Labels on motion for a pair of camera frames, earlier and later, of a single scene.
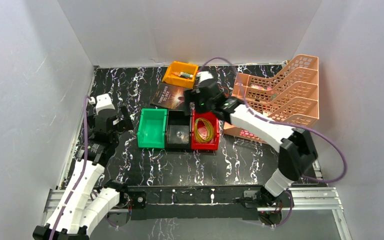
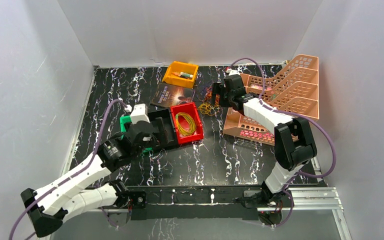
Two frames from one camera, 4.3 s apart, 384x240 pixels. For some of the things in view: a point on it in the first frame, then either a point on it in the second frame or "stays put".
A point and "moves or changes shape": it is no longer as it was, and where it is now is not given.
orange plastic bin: [179, 66] stays put
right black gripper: [191, 96] to [219, 88]
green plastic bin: [151, 129] moves or changes shape
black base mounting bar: [192, 203] stays put
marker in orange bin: [182, 74] stays put
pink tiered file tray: [289, 95] stays put
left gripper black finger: [127, 125] to [161, 132]
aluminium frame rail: [314, 199] stays put
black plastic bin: [178, 137] to [166, 115]
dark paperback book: [168, 96] stays put
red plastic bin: [213, 143] to [190, 108]
